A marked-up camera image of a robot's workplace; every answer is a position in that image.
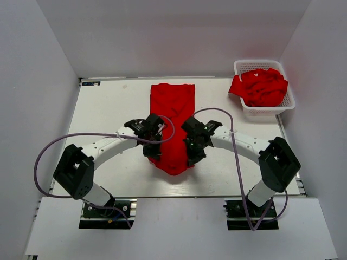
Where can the red shirts in basket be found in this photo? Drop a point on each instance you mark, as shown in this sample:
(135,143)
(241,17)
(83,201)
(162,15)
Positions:
(260,88)

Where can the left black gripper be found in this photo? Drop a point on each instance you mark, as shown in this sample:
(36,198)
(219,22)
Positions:
(154,153)

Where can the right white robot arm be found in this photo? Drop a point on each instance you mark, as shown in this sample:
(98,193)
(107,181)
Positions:
(278,163)

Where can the red t shirt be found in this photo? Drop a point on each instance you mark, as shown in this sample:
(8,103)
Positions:
(177,103)

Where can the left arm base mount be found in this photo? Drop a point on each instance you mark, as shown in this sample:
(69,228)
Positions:
(99,219)

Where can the blue table label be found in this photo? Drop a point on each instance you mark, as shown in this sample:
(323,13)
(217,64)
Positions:
(91,83)

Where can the white plastic basket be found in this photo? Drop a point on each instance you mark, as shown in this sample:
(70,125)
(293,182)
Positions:
(288,102)

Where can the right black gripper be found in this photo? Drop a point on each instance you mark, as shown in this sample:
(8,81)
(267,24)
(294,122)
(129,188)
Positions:
(193,157)

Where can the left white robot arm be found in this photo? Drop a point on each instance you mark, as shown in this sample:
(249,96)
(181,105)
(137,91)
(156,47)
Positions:
(75,170)

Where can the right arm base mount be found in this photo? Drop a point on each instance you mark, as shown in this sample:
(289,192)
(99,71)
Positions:
(237,220)

